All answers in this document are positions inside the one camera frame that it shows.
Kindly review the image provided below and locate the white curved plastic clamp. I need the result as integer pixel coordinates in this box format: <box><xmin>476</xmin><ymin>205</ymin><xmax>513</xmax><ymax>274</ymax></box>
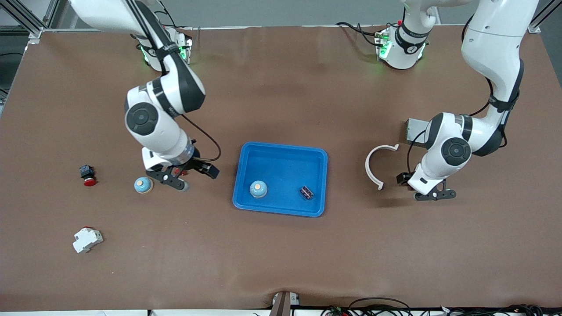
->
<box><xmin>365</xmin><ymin>144</ymin><xmax>400</xmax><ymax>190</ymax></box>

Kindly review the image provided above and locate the grey metal box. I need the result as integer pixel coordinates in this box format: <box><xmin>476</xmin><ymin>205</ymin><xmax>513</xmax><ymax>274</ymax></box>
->
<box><xmin>405</xmin><ymin>118</ymin><xmax>430</xmax><ymax>145</ymax></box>

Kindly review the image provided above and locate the red mushroom button dark body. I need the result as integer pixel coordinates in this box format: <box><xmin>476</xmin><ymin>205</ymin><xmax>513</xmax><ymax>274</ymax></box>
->
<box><xmin>79</xmin><ymin>165</ymin><xmax>98</xmax><ymax>187</ymax></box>

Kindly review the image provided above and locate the blue plastic tray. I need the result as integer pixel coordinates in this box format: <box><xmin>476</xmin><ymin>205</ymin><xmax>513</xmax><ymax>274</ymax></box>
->
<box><xmin>232</xmin><ymin>141</ymin><xmax>329</xmax><ymax>218</ymax></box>

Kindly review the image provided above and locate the white circuit breaker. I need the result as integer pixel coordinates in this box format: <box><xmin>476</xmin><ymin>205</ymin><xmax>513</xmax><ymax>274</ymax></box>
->
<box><xmin>72</xmin><ymin>226</ymin><xmax>104</xmax><ymax>254</ymax></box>

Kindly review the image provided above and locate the brown table cover mat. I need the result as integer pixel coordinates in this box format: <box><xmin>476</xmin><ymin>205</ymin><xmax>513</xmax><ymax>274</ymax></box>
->
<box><xmin>0</xmin><ymin>24</ymin><xmax>562</xmax><ymax>312</ymax></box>

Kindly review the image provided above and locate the black looped cable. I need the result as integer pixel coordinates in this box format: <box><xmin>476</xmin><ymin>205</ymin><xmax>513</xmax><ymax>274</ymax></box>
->
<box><xmin>349</xmin><ymin>298</ymin><xmax>413</xmax><ymax>316</ymax></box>

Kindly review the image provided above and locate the grey mount bracket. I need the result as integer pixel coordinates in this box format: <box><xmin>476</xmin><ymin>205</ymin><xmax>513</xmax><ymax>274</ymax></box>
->
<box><xmin>270</xmin><ymin>291</ymin><xmax>301</xmax><ymax>316</ymax></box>

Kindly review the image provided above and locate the black cable bundle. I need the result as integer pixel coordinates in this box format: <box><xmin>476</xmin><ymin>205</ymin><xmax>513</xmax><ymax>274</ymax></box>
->
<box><xmin>441</xmin><ymin>304</ymin><xmax>562</xmax><ymax>316</ymax></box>

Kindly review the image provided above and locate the black base cable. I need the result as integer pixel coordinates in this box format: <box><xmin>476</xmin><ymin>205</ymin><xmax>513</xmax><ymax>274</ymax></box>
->
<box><xmin>336</xmin><ymin>21</ymin><xmax>385</xmax><ymax>48</ymax></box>

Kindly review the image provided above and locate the aluminium frame profile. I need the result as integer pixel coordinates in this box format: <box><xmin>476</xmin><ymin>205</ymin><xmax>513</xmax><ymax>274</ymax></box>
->
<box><xmin>532</xmin><ymin>0</ymin><xmax>562</xmax><ymax>33</ymax></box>
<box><xmin>0</xmin><ymin>0</ymin><xmax>60</xmax><ymax>44</ymax></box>

